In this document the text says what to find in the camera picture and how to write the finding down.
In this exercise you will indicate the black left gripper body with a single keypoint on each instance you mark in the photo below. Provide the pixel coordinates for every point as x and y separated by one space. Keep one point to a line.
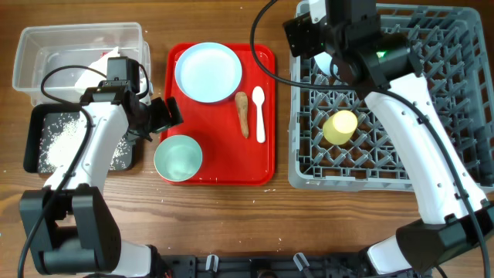
158 119

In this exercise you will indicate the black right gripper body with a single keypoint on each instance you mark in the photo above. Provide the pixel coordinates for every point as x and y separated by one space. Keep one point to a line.
301 32

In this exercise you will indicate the light blue rice bowl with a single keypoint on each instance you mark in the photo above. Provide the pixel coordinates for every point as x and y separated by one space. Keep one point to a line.
323 61

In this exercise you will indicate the light green bowl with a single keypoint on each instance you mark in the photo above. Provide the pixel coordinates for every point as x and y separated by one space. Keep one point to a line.
178 158

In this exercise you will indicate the large light blue plate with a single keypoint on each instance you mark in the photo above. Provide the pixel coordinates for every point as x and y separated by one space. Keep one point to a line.
208 72

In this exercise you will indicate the white plastic spoon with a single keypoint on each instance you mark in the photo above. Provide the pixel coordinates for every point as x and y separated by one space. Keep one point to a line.
258 97

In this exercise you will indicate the white napkin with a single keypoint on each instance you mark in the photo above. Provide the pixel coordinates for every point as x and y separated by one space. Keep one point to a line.
90 78

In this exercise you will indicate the brown carrot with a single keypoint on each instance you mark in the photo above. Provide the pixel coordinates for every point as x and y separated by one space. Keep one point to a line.
242 105

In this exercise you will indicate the yellow plastic cup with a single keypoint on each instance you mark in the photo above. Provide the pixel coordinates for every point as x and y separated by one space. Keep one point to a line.
340 127

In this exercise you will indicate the white rice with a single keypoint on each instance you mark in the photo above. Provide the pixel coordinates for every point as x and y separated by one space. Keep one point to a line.
61 137

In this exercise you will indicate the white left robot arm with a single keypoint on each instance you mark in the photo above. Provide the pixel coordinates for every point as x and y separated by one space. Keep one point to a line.
69 227

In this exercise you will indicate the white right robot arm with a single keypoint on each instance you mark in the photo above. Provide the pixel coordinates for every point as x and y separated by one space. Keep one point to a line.
387 74

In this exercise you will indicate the grey dishwasher rack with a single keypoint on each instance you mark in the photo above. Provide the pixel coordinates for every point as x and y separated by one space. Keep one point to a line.
452 49

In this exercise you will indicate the black waste tray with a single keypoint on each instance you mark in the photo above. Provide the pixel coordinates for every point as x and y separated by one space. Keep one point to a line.
35 131

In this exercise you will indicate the red plastic tray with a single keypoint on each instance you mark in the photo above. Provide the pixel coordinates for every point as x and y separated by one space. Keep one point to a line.
228 157

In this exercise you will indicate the clear plastic bin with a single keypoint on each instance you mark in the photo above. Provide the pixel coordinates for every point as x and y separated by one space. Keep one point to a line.
42 49

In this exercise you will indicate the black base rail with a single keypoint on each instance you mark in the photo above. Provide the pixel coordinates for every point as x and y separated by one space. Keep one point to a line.
334 265

